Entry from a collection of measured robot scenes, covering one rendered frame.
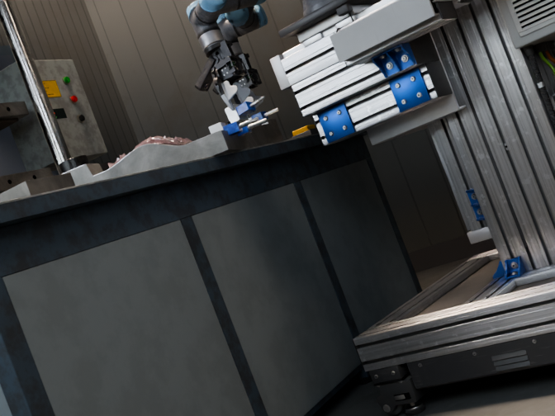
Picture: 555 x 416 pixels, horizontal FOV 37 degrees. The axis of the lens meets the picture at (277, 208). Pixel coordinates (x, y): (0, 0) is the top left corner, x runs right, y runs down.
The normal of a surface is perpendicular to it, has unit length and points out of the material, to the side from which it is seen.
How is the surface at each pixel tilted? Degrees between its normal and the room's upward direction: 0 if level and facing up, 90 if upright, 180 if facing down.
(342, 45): 90
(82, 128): 90
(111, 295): 90
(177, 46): 90
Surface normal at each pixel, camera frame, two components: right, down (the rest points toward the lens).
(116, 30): -0.56, 0.21
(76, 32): 0.75, -0.29
